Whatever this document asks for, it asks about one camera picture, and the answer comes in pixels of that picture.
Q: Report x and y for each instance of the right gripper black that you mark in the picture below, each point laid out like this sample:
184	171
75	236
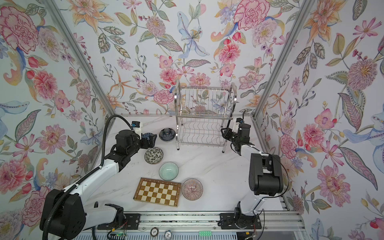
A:
229	132

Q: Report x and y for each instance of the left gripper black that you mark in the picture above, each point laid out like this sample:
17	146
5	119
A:
151	143

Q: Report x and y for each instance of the steel wire dish rack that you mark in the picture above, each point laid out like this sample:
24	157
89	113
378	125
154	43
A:
201	113

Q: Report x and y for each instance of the blue patterned bowl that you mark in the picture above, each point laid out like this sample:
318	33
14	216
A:
149	136

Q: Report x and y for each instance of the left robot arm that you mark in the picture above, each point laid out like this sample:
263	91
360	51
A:
65	214

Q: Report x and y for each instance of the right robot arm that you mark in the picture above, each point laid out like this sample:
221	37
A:
265	172

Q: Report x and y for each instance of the dark petal pattern bowl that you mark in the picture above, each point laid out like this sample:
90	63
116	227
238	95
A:
167	134

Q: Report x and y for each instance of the mint green bowl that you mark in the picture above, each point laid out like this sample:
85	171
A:
168	171

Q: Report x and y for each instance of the wooden chessboard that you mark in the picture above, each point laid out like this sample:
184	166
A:
159	192

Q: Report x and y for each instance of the round gauge left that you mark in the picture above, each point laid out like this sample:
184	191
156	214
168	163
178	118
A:
154	232

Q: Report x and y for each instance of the round gauge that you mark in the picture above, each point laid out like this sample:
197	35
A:
154	232
168	235

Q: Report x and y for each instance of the round gauge right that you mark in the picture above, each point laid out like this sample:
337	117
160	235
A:
168	235

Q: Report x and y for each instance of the green connector block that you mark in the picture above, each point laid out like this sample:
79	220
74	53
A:
205	233

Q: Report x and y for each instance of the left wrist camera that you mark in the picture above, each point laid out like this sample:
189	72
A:
137	128

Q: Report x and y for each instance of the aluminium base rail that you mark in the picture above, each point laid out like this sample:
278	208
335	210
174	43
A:
269	221

